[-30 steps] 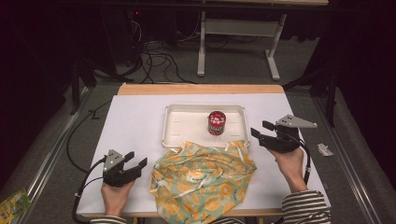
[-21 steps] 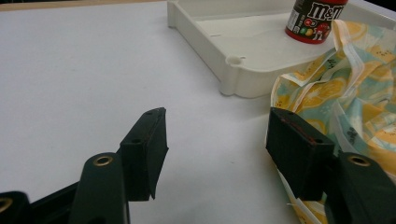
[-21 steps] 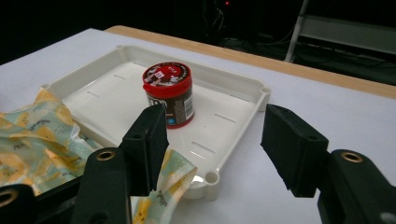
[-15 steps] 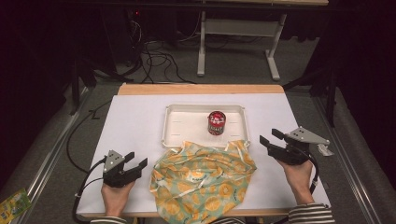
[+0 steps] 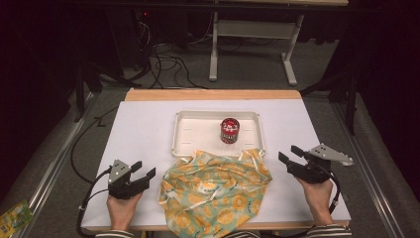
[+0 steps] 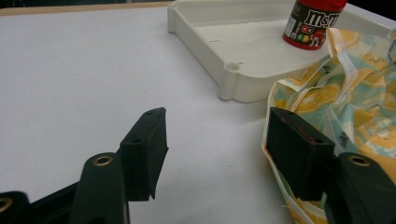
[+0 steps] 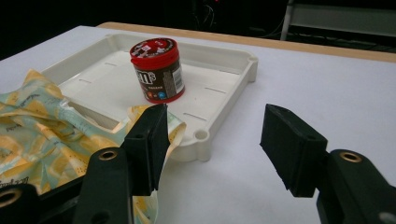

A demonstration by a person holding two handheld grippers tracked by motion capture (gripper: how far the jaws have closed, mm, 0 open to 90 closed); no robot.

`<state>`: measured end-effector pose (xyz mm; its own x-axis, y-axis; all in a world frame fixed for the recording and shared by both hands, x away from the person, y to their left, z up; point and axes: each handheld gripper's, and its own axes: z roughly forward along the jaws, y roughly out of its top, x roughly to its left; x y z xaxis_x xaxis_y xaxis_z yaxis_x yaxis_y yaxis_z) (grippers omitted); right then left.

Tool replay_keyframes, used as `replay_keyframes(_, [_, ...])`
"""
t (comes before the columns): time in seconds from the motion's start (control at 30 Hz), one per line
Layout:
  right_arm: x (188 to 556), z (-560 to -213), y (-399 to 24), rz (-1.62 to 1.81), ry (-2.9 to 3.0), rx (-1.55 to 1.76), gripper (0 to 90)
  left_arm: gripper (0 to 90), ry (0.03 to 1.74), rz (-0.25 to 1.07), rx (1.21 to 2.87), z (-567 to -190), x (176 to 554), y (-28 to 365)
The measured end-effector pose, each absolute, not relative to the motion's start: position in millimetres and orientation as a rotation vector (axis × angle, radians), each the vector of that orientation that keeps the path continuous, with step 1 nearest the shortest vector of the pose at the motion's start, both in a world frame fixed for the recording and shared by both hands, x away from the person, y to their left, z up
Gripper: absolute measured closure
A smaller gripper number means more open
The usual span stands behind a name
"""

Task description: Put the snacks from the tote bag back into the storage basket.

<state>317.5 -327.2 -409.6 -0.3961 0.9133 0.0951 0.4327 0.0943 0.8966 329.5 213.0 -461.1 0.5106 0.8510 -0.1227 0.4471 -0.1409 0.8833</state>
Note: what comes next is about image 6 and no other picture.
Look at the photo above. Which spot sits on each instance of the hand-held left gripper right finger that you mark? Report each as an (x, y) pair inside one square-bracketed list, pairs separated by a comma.
[(295, 152)]

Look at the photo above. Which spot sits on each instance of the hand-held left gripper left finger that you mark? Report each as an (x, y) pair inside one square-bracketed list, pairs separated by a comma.
[(146, 155)]

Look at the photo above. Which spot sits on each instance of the yellow floral patterned cloth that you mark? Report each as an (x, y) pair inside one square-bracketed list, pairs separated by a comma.
[(351, 102)]

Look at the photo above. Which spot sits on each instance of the white plastic tray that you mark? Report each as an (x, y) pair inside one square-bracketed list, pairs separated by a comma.
[(249, 53)]

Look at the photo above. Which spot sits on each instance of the red-lidded candy jar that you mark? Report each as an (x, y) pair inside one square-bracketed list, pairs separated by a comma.
[(311, 25)]

